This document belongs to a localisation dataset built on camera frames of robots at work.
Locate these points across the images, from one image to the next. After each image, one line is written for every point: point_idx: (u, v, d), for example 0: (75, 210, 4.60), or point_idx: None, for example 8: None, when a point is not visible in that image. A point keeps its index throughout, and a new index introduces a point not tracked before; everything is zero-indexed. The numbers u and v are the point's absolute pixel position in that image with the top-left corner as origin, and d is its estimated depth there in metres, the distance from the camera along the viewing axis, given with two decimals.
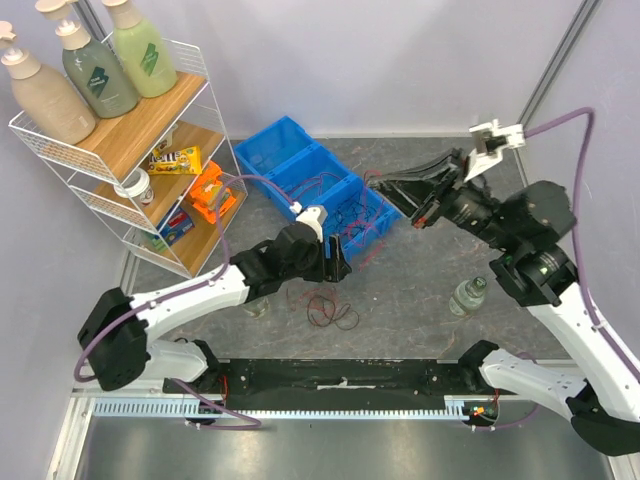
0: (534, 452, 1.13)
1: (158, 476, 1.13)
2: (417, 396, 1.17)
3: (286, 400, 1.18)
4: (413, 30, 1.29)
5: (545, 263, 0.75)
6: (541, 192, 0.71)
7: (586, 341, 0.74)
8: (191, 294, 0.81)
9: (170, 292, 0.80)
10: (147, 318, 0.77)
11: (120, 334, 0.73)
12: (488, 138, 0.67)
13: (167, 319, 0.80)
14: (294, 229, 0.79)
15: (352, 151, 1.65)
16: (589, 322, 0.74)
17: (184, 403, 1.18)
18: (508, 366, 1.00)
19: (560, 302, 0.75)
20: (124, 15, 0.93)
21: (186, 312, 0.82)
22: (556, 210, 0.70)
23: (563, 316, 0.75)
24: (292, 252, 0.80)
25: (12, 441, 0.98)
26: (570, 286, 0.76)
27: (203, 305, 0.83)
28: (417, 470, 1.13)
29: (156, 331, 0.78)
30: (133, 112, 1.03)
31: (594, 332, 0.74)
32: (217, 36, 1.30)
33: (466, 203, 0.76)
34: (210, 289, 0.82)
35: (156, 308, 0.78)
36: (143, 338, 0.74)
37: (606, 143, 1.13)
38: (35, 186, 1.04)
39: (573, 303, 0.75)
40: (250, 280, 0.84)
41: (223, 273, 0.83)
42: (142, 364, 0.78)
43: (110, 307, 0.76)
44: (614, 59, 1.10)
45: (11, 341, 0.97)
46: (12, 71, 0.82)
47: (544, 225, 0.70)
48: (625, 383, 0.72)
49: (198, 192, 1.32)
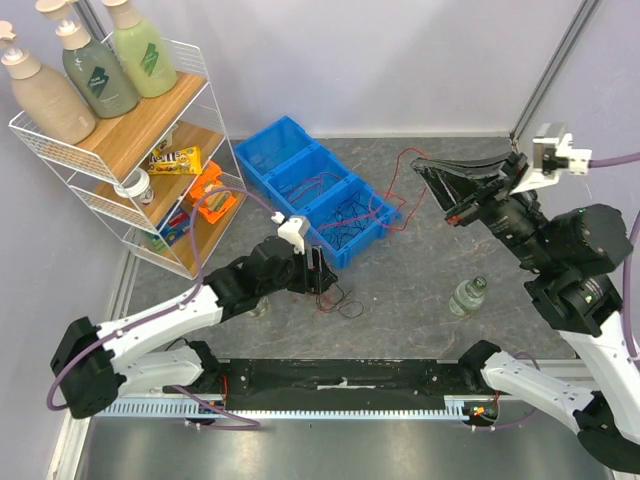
0: (533, 452, 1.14)
1: (158, 476, 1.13)
2: (417, 396, 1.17)
3: (286, 401, 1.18)
4: (414, 30, 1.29)
5: (588, 290, 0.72)
6: (596, 216, 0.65)
7: (620, 371, 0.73)
8: (161, 320, 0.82)
9: (137, 321, 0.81)
10: (113, 349, 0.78)
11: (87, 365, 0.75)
12: (547, 157, 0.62)
13: (136, 348, 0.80)
14: (267, 245, 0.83)
15: (352, 151, 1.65)
16: (624, 353, 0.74)
17: (184, 403, 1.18)
18: (511, 371, 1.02)
19: (601, 333, 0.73)
20: (125, 15, 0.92)
21: (156, 339, 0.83)
22: (613, 237, 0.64)
23: (603, 347, 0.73)
24: (267, 268, 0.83)
25: (11, 442, 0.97)
26: (612, 313, 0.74)
27: (175, 330, 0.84)
28: (416, 470, 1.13)
29: (124, 360, 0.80)
30: (133, 112, 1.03)
31: (628, 363, 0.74)
32: (217, 36, 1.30)
33: (507, 213, 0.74)
34: (180, 313, 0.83)
35: (123, 337, 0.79)
36: (109, 369, 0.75)
37: (605, 143, 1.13)
38: (35, 186, 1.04)
39: (612, 335, 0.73)
40: (224, 300, 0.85)
41: (195, 295, 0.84)
42: (114, 391, 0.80)
43: (78, 338, 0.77)
44: (614, 59, 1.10)
45: (11, 341, 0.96)
46: (12, 71, 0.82)
47: (600, 254, 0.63)
48: None
49: (198, 192, 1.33)
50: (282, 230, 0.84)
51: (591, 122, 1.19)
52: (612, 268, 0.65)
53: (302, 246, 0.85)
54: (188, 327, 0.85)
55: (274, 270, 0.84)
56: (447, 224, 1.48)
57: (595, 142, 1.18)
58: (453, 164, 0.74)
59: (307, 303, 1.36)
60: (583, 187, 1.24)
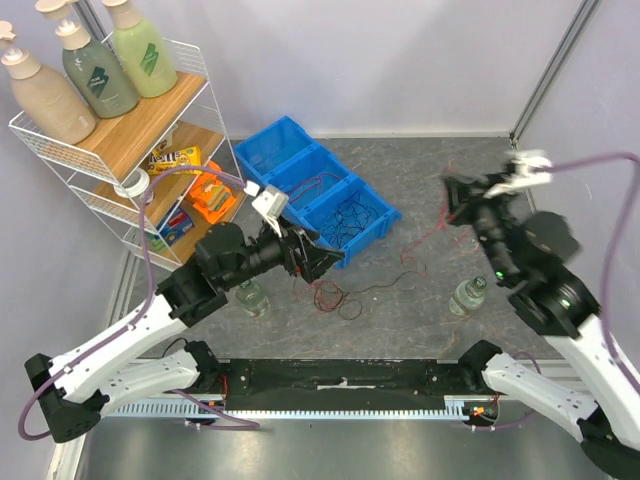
0: (533, 451, 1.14)
1: (158, 476, 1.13)
2: (417, 396, 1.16)
3: (286, 400, 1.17)
4: (413, 31, 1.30)
5: (563, 295, 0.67)
6: (537, 221, 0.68)
7: (608, 377, 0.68)
8: (112, 346, 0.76)
9: (86, 351, 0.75)
10: (65, 385, 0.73)
11: (45, 403, 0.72)
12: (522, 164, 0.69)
13: (91, 379, 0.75)
14: (207, 239, 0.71)
15: (352, 151, 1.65)
16: (607, 355, 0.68)
17: (183, 403, 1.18)
18: (512, 374, 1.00)
19: (580, 337, 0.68)
20: (124, 15, 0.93)
21: (114, 364, 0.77)
22: (559, 239, 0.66)
23: (583, 351, 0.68)
24: (215, 265, 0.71)
25: (11, 442, 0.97)
26: (589, 319, 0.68)
27: (133, 351, 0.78)
28: (416, 470, 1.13)
29: (85, 391, 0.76)
30: (133, 112, 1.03)
31: (613, 366, 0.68)
32: (217, 36, 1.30)
33: (483, 214, 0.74)
34: (131, 335, 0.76)
35: (73, 372, 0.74)
36: (61, 408, 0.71)
37: (605, 142, 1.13)
38: (35, 186, 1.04)
39: (592, 336, 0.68)
40: (180, 308, 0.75)
41: (146, 311, 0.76)
42: (88, 419, 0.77)
43: (33, 376, 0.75)
44: (614, 59, 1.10)
45: (11, 341, 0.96)
46: (12, 71, 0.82)
47: (545, 251, 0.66)
48: None
49: (198, 192, 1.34)
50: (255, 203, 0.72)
51: (591, 122, 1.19)
52: (554, 262, 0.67)
53: (275, 226, 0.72)
54: (147, 345, 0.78)
55: (225, 265, 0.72)
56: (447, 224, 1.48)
57: (595, 142, 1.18)
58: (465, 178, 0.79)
59: (307, 302, 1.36)
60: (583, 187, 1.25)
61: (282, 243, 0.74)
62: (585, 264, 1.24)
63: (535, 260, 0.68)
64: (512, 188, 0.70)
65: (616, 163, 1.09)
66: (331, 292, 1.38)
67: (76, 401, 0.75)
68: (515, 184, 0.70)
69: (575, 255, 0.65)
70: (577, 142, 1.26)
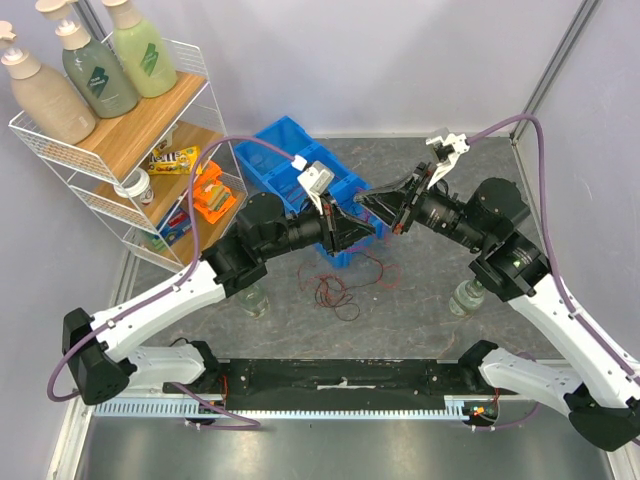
0: (533, 452, 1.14)
1: (158, 476, 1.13)
2: (417, 396, 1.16)
3: (286, 401, 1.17)
4: (414, 29, 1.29)
5: (518, 257, 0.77)
6: (489, 187, 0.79)
7: (565, 328, 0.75)
8: (155, 305, 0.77)
9: (129, 308, 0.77)
10: (107, 340, 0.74)
11: (84, 356, 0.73)
12: (438, 146, 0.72)
13: (131, 337, 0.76)
14: (251, 210, 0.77)
15: (352, 151, 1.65)
16: (565, 310, 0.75)
17: (184, 403, 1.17)
18: (507, 365, 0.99)
19: (535, 293, 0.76)
20: (125, 15, 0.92)
21: (152, 325, 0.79)
22: (507, 201, 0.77)
23: (541, 306, 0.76)
24: (257, 234, 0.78)
25: (12, 442, 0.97)
26: (544, 277, 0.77)
27: (173, 314, 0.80)
28: (416, 470, 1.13)
29: (122, 349, 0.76)
30: (133, 112, 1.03)
31: (572, 319, 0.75)
32: (218, 36, 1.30)
33: (433, 207, 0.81)
34: (175, 296, 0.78)
35: (116, 327, 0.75)
36: (104, 362, 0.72)
37: (606, 142, 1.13)
38: (35, 186, 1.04)
39: (549, 293, 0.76)
40: (224, 275, 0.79)
41: (190, 275, 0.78)
42: (122, 381, 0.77)
43: (73, 330, 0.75)
44: (615, 58, 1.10)
45: (10, 342, 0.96)
46: (12, 71, 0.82)
47: (497, 214, 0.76)
48: (608, 369, 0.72)
49: (198, 192, 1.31)
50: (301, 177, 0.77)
51: (591, 122, 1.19)
52: (511, 229, 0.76)
53: (317, 201, 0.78)
54: (188, 309, 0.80)
55: (265, 235, 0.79)
56: None
57: (595, 141, 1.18)
58: (383, 186, 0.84)
59: (308, 302, 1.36)
60: (583, 186, 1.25)
61: (322, 223, 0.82)
62: (585, 264, 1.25)
63: (493, 228, 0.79)
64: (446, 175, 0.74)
65: (616, 163, 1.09)
66: (336, 287, 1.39)
67: (113, 359, 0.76)
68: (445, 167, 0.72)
69: (524, 218, 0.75)
70: (577, 143, 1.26)
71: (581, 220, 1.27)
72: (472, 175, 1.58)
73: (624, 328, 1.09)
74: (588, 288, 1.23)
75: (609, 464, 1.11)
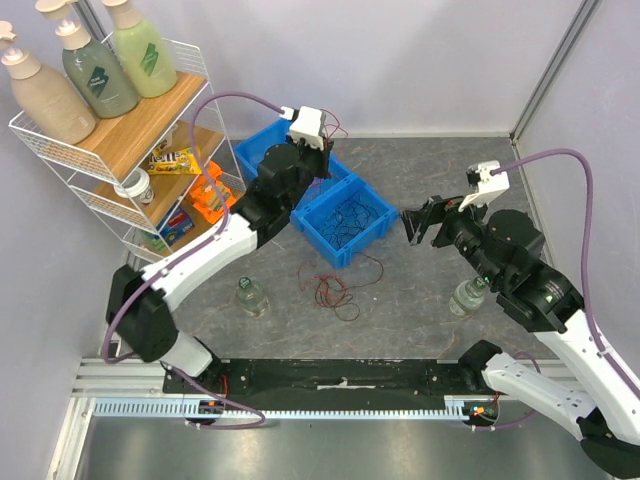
0: (533, 452, 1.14)
1: (158, 476, 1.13)
2: (417, 396, 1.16)
3: (286, 401, 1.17)
4: (413, 29, 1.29)
5: (549, 291, 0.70)
6: (502, 216, 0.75)
7: (591, 366, 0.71)
8: (200, 253, 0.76)
9: (178, 257, 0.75)
10: (163, 287, 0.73)
11: (141, 308, 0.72)
12: (471, 172, 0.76)
13: (184, 284, 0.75)
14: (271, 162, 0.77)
15: (352, 151, 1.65)
16: (594, 348, 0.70)
17: (184, 403, 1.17)
18: (513, 374, 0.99)
19: (566, 330, 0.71)
20: (125, 15, 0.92)
21: (200, 274, 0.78)
22: (519, 230, 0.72)
23: (570, 344, 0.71)
24: (282, 185, 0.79)
25: (12, 442, 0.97)
26: (575, 313, 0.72)
27: (217, 262, 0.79)
28: (416, 470, 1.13)
29: (176, 296, 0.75)
30: (133, 112, 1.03)
31: (601, 358, 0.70)
32: (217, 35, 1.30)
33: (461, 230, 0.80)
34: (217, 244, 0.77)
35: (169, 275, 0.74)
36: (164, 307, 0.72)
37: (605, 143, 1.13)
38: (35, 186, 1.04)
39: (578, 330, 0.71)
40: (257, 225, 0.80)
41: (226, 225, 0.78)
42: (172, 332, 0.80)
43: (126, 284, 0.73)
44: (614, 59, 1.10)
45: (10, 342, 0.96)
46: (12, 71, 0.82)
47: (509, 243, 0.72)
48: (631, 406, 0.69)
49: (198, 192, 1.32)
50: (293, 127, 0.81)
51: (591, 122, 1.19)
52: (527, 258, 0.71)
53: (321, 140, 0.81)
54: (226, 258, 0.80)
55: (287, 182, 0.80)
56: None
57: (594, 142, 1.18)
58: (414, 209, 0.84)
59: (308, 302, 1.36)
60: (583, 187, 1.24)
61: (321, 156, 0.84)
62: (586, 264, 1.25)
63: (511, 259, 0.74)
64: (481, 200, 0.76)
65: (616, 163, 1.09)
66: (336, 287, 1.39)
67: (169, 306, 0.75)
68: (485, 194, 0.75)
69: (538, 245, 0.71)
70: (577, 143, 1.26)
71: (581, 220, 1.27)
72: None
73: (624, 327, 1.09)
74: None
75: None
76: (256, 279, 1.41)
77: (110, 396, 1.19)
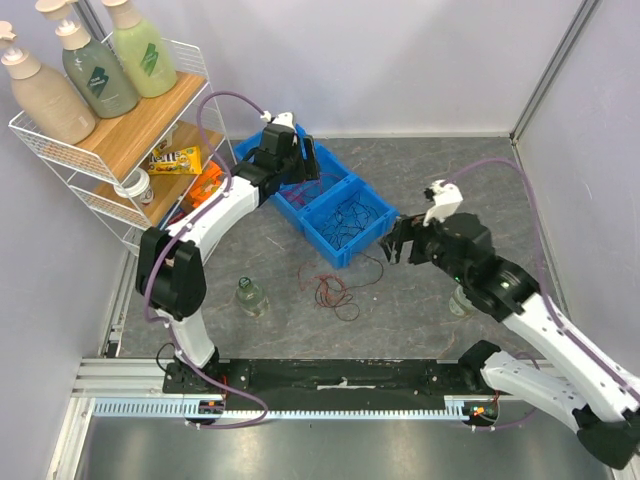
0: (533, 452, 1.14)
1: (159, 476, 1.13)
2: (417, 396, 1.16)
3: (286, 400, 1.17)
4: (413, 29, 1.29)
5: (506, 279, 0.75)
6: (453, 218, 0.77)
7: (555, 344, 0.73)
8: (217, 209, 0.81)
9: (197, 213, 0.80)
10: (192, 239, 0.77)
11: (175, 259, 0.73)
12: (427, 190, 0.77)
13: (208, 237, 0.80)
14: (272, 126, 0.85)
15: (352, 151, 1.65)
16: (554, 326, 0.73)
17: (184, 403, 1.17)
18: (511, 370, 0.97)
19: (523, 311, 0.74)
20: (124, 15, 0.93)
21: (220, 228, 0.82)
22: (466, 226, 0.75)
23: (529, 324, 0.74)
24: (282, 146, 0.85)
25: (12, 442, 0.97)
26: (532, 297, 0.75)
27: (230, 219, 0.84)
28: (416, 470, 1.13)
29: (203, 249, 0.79)
30: (133, 112, 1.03)
31: (562, 335, 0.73)
32: (217, 36, 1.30)
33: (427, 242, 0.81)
34: (228, 201, 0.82)
35: (194, 228, 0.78)
36: (197, 253, 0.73)
37: (606, 143, 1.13)
38: (35, 186, 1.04)
39: (536, 311, 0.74)
40: (257, 181, 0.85)
41: (231, 185, 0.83)
42: (205, 282, 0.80)
43: (154, 244, 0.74)
44: (614, 59, 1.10)
45: (10, 342, 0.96)
46: (12, 71, 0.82)
47: (458, 239, 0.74)
48: (600, 380, 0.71)
49: (197, 193, 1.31)
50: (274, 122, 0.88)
51: (591, 122, 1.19)
52: (477, 251, 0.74)
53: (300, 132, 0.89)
54: (238, 215, 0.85)
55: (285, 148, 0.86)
56: None
57: (595, 142, 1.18)
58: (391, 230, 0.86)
59: (307, 302, 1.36)
60: (583, 186, 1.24)
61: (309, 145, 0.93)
62: (586, 265, 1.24)
63: (466, 253, 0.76)
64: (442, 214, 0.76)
65: (616, 162, 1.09)
66: (335, 286, 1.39)
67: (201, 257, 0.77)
68: (444, 207, 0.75)
69: (484, 237, 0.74)
70: (577, 143, 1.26)
71: (581, 221, 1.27)
72: (472, 175, 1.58)
73: (623, 327, 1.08)
74: (590, 289, 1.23)
75: None
76: (256, 279, 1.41)
77: (110, 396, 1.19)
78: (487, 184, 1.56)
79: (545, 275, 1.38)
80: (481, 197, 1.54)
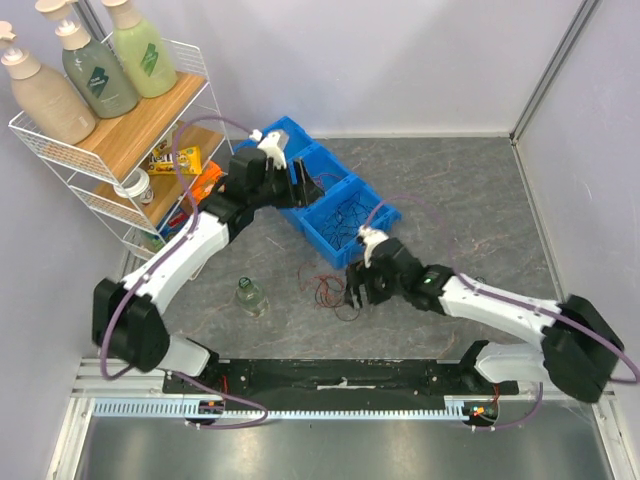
0: (533, 452, 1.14)
1: (158, 476, 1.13)
2: (417, 396, 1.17)
3: (286, 401, 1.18)
4: (413, 29, 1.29)
5: (429, 276, 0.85)
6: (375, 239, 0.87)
7: (476, 305, 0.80)
8: (179, 253, 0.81)
9: (157, 261, 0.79)
10: (149, 290, 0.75)
11: (130, 315, 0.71)
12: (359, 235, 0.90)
13: (167, 286, 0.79)
14: (241, 154, 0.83)
15: (352, 151, 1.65)
16: (469, 289, 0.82)
17: (184, 403, 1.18)
18: (495, 354, 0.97)
19: (445, 292, 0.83)
20: (124, 15, 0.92)
21: (180, 275, 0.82)
22: (384, 244, 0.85)
23: (451, 297, 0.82)
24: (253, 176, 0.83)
25: (12, 442, 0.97)
26: (449, 281, 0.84)
27: (193, 263, 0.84)
28: (416, 470, 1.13)
29: (162, 301, 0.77)
30: (133, 112, 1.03)
31: (477, 294, 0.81)
32: (217, 36, 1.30)
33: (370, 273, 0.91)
34: (193, 243, 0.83)
35: (152, 278, 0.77)
36: (154, 309, 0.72)
37: (606, 143, 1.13)
38: (35, 185, 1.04)
39: (453, 287, 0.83)
40: (225, 216, 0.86)
41: (196, 225, 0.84)
42: (164, 336, 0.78)
43: (108, 299, 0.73)
44: (614, 59, 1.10)
45: (9, 343, 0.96)
46: (12, 71, 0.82)
47: (382, 257, 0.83)
48: (518, 315, 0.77)
49: (198, 193, 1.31)
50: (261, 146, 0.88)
51: (591, 122, 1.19)
52: (402, 263, 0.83)
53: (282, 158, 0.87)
54: (201, 258, 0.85)
55: (254, 179, 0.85)
56: (447, 225, 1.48)
57: (595, 142, 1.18)
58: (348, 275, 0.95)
59: (307, 302, 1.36)
60: (583, 187, 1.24)
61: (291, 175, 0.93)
62: (586, 265, 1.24)
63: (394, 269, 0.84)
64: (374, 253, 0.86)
65: (616, 163, 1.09)
66: (335, 286, 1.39)
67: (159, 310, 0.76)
68: (372, 243, 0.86)
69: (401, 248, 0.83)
70: (577, 143, 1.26)
71: (581, 220, 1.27)
72: (472, 175, 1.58)
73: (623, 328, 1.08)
74: (590, 289, 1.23)
75: (609, 464, 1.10)
76: (256, 279, 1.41)
77: (110, 396, 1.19)
78: (487, 184, 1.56)
79: (545, 275, 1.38)
80: (481, 197, 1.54)
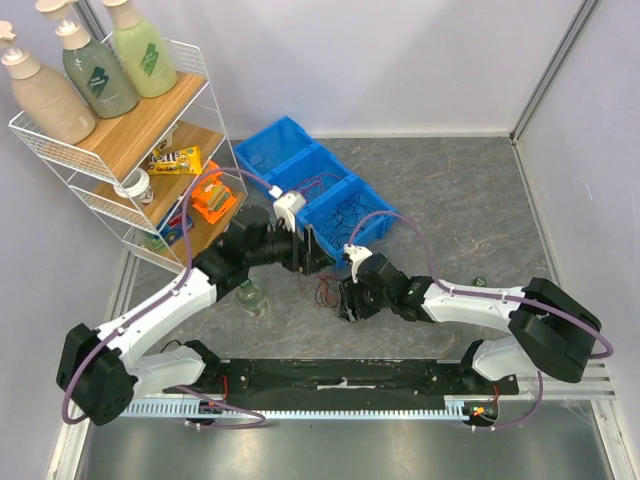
0: (533, 452, 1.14)
1: (158, 476, 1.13)
2: (418, 396, 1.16)
3: (286, 400, 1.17)
4: (413, 29, 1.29)
5: (412, 287, 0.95)
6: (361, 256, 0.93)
7: (452, 303, 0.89)
8: (160, 308, 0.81)
9: (135, 314, 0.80)
10: (119, 345, 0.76)
11: (96, 369, 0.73)
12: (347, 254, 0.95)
13: (141, 341, 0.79)
14: (243, 215, 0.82)
15: (352, 151, 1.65)
16: (445, 291, 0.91)
17: (184, 403, 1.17)
18: (487, 351, 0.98)
19: (426, 297, 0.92)
20: (124, 15, 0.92)
21: (157, 329, 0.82)
22: (367, 260, 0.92)
23: (430, 300, 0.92)
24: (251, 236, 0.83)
25: (13, 442, 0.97)
26: (430, 286, 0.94)
27: (175, 317, 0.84)
28: (416, 470, 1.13)
29: (131, 355, 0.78)
30: (133, 112, 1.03)
31: (453, 295, 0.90)
32: (217, 36, 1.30)
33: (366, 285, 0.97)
34: (178, 299, 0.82)
35: (126, 333, 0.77)
36: (120, 367, 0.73)
37: (606, 143, 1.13)
38: (35, 185, 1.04)
39: (432, 293, 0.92)
40: (216, 276, 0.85)
41: (186, 280, 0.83)
42: (130, 391, 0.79)
43: (79, 346, 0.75)
44: (614, 58, 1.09)
45: (10, 343, 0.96)
46: (12, 71, 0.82)
47: (368, 272, 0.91)
48: (487, 305, 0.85)
49: (198, 192, 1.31)
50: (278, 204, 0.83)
51: (591, 122, 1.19)
52: (386, 277, 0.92)
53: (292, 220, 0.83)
54: (184, 313, 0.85)
55: (251, 238, 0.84)
56: (447, 224, 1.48)
57: (595, 142, 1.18)
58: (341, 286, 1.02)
59: (308, 302, 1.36)
60: (583, 187, 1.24)
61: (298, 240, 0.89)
62: (586, 265, 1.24)
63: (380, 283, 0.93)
64: (360, 270, 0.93)
65: (616, 163, 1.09)
66: (335, 286, 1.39)
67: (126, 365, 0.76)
68: (357, 260, 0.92)
69: (384, 263, 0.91)
70: (577, 143, 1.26)
71: (581, 220, 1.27)
72: (472, 175, 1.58)
73: (623, 328, 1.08)
74: (590, 288, 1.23)
75: (609, 464, 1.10)
76: (256, 279, 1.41)
77: None
78: (487, 184, 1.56)
79: (544, 275, 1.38)
80: (481, 197, 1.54)
